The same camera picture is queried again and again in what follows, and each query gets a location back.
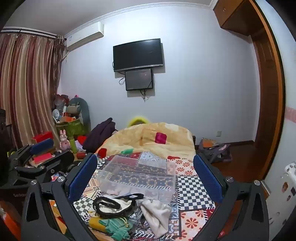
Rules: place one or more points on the white cloth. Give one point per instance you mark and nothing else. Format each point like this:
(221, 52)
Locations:
(155, 215)

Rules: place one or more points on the wooden door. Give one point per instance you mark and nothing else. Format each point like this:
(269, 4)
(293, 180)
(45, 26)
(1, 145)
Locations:
(263, 92)

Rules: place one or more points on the black belt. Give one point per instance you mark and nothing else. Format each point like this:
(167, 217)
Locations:
(108, 205)

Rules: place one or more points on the orange book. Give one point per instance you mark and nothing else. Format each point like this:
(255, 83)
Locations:
(209, 143)

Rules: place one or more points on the clear plastic storage box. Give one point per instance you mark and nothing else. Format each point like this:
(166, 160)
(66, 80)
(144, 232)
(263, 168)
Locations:
(138, 176)

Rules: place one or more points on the green knit cloth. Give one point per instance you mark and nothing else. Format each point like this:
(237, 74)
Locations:
(115, 228)

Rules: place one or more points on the curtain rail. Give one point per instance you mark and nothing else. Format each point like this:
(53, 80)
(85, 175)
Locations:
(27, 31)

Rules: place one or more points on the wooden overhead cabinet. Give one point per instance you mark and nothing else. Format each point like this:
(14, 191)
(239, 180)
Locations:
(233, 16)

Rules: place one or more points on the orange bag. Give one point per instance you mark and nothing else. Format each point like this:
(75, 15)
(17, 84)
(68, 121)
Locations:
(8, 220)

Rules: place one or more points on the red box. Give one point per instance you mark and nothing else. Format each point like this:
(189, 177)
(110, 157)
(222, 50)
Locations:
(42, 137)

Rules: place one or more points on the patchwork patterned bedsheet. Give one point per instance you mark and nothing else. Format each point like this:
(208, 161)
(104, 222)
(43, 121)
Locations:
(194, 190)

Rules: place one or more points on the dark purple coat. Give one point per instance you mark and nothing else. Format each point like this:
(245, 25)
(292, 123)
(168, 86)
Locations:
(99, 134)

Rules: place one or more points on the pink bunny doll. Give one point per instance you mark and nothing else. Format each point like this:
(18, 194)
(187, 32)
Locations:
(64, 142)

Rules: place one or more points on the white appliance with stickers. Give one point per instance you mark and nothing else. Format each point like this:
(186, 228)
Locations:
(284, 199)

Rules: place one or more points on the large black television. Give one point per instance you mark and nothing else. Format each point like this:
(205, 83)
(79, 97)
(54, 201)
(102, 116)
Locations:
(138, 54)

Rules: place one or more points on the red cylinder cup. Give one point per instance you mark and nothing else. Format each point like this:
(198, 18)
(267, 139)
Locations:
(81, 155)

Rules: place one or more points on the orange box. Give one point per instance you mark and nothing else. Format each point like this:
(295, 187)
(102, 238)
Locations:
(68, 119)

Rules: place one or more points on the small black monitor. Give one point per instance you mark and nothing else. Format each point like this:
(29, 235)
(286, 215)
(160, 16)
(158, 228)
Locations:
(139, 79)

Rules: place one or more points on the red cloth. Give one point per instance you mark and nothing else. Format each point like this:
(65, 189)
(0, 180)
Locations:
(82, 140)

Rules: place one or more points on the grey bag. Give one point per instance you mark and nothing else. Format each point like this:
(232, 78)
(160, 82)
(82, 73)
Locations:
(217, 151)

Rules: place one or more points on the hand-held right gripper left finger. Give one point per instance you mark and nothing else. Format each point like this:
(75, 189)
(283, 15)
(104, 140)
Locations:
(82, 178)

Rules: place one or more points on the wall outlet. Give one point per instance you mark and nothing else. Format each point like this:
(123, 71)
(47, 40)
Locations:
(218, 133)

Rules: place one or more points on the red book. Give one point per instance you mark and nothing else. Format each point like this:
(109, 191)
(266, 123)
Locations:
(42, 158)

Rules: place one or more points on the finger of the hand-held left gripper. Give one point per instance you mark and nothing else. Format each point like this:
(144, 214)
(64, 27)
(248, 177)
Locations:
(64, 158)
(42, 146)

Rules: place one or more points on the striped brown curtain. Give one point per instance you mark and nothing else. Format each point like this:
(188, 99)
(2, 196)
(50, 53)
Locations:
(27, 88)

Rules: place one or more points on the white air conditioner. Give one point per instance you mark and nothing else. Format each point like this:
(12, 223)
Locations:
(85, 36)

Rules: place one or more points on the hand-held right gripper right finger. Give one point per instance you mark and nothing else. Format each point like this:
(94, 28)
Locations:
(208, 178)

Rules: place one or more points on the yellow quilt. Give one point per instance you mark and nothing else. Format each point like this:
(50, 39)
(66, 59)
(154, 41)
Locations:
(138, 136)

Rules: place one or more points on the small white fan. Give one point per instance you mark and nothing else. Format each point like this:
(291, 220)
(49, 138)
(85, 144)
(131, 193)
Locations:
(55, 114)

